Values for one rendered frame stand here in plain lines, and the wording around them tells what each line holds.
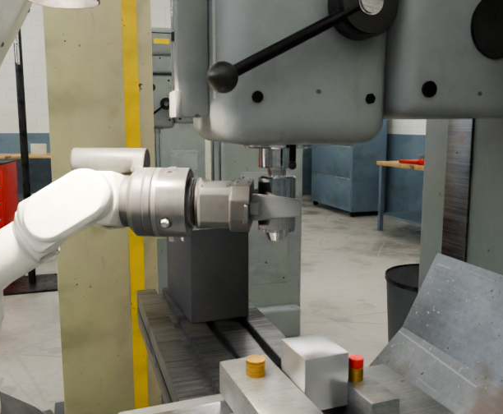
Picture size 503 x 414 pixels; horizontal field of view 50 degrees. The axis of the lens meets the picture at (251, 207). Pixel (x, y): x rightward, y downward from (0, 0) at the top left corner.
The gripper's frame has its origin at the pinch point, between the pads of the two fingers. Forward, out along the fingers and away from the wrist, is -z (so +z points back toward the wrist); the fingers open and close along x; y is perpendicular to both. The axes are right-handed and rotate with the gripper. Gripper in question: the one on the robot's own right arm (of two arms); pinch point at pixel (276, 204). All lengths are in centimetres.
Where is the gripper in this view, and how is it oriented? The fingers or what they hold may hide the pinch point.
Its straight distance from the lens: 68.8
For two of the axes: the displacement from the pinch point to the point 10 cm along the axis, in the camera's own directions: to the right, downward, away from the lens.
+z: -10.0, -0.2, 0.5
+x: 0.5, -1.5, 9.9
